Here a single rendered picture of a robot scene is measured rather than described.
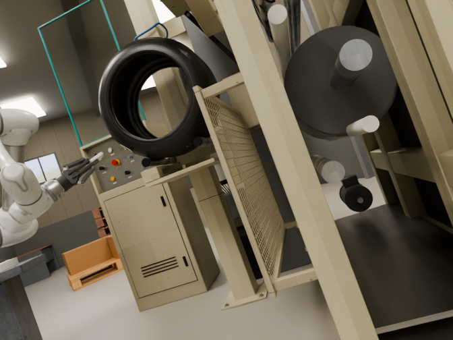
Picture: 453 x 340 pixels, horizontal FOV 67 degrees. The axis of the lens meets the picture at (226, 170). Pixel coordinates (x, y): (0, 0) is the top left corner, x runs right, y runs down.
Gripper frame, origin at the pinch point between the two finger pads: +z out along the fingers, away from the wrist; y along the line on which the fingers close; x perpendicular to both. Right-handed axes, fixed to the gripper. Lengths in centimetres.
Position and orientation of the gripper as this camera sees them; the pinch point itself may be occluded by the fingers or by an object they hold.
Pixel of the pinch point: (96, 158)
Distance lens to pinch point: 170.2
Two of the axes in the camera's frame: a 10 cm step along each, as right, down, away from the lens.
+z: 6.0, -6.0, 5.2
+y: 7.5, 6.5, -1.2
